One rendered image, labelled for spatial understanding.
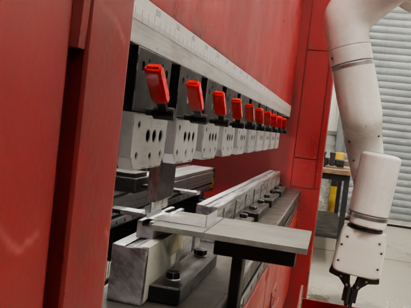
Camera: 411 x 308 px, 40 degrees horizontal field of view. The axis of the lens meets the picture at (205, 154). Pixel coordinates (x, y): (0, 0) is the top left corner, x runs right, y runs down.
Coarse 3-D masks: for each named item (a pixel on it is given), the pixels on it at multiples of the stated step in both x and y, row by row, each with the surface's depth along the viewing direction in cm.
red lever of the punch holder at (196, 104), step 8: (192, 80) 90; (192, 88) 89; (200, 88) 90; (192, 96) 91; (200, 96) 91; (192, 104) 92; (200, 104) 92; (200, 112) 94; (192, 120) 96; (200, 120) 95; (208, 120) 97
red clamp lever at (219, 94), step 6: (216, 90) 109; (216, 96) 109; (222, 96) 109; (216, 102) 110; (222, 102) 110; (216, 108) 111; (222, 108) 111; (216, 114) 113; (222, 114) 112; (210, 120) 116; (216, 120) 115; (222, 120) 114; (228, 120) 115
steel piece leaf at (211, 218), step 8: (152, 216) 101; (160, 216) 102; (168, 216) 103; (176, 216) 104; (184, 216) 105; (192, 216) 106; (208, 216) 97; (216, 216) 104; (184, 224) 98; (192, 224) 98; (200, 224) 99; (208, 224) 98
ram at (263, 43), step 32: (160, 0) 78; (192, 0) 94; (224, 0) 118; (256, 0) 157; (288, 0) 233; (192, 32) 97; (224, 32) 122; (256, 32) 163; (288, 32) 249; (192, 64) 99; (256, 64) 171; (288, 64) 267; (256, 96) 179; (288, 96) 287
